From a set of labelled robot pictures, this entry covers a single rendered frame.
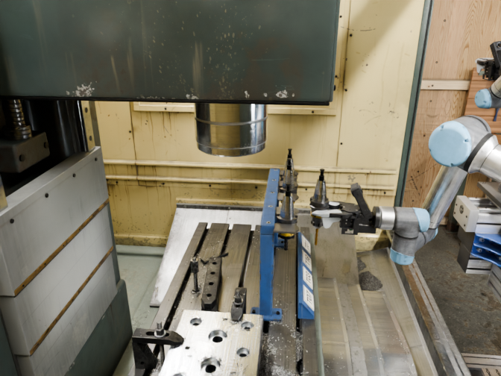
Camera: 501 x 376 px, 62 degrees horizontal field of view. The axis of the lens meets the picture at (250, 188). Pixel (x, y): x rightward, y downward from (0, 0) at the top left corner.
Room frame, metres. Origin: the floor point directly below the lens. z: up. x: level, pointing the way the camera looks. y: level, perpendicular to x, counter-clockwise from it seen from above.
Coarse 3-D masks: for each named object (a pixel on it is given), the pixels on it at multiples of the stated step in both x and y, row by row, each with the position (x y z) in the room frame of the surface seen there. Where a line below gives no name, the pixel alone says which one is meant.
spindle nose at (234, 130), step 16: (208, 112) 0.83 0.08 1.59; (224, 112) 0.82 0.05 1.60; (240, 112) 0.82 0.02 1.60; (256, 112) 0.84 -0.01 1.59; (208, 128) 0.83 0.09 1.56; (224, 128) 0.82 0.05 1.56; (240, 128) 0.82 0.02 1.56; (256, 128) 0.84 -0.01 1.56; (208, 144) 0.83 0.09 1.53; (224, 144) 0.82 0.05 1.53; (240, 144) 0.82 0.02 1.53; (256, 144) 0.84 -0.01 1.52
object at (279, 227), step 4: (276, 224) 1.07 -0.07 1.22; (280, 224) 1.07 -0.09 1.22; (284, 224) 1.07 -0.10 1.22; (288, 224) 1.07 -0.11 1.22; (292, 224) 1.07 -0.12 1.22; (276, 228) 1.04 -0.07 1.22; (280, 228) 1.04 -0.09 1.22; (284, 228) 1.04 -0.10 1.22; (288, 228) 1.04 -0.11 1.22; (292, 228) 1.04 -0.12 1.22; (296, 228) 1.04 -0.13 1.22; (276, 232) 1.02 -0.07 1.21; (280, 232) 1.02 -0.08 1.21; (284, 232) 1.02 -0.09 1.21; (288, 232) 1.02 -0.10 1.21; (292, 232) 1.02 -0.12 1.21; (296, 232) 1.03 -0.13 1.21
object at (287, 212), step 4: (284, 196) 1.10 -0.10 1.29; (288, 196) 1.09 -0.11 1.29; (284, 200) 1.09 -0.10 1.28; (288, 200) 1.09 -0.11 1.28; (292, 200) 1.10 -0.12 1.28; (284, 204) 1.09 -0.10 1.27; (288, 204) 1.09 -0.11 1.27; (292, 204) 1.09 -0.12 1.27; (284, 208) 1.09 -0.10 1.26; (288, 208) 1.08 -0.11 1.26; (292, 208) 1.09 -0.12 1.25; (280, 212) 1.10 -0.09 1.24; (284, 212) 1.09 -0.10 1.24; (288, 212) 1.08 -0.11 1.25; (292, 212) 1.09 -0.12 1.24; (280, 216) 1.09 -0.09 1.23; (284, 216) 1.08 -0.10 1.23; (288, 216) 1.08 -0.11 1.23; (292, 216) 1.09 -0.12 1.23
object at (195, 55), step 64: (0, 0) 0.81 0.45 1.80; (64, 0) 0.80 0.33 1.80; (128, 0) 0.79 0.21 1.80; (192, 0) 0.78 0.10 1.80; (256, 0) 0.77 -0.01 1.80; (320, 0) 0.76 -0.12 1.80; (0, 64) 0.82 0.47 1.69; (64, 64) 0.80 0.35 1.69; (128, 64) 0.79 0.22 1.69; (192, 64) 0.78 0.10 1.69; (256, 64) 0.77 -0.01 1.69; (320, 64) 0.76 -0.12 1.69
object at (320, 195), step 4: (324, 180) 1.22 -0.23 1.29; (316, 184) 1.22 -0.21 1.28; (320, 184) 1.20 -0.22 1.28; (324, 184) 1.21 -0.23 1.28; (316, 188) 1.21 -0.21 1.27; (320, 188) 1.20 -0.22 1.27; (324, 188) 1.21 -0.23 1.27; (316, 192) 1.21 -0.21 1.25; (320, 192) 1.20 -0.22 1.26; (324, 192) 1.20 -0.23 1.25; (316, 196) 1.20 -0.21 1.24; (320, 196) 1.20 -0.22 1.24; (324, 196) 1.20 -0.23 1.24; (316, 200) 1.20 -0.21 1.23; (320, 200) 1.20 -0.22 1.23; (324, 200) 1.20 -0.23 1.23
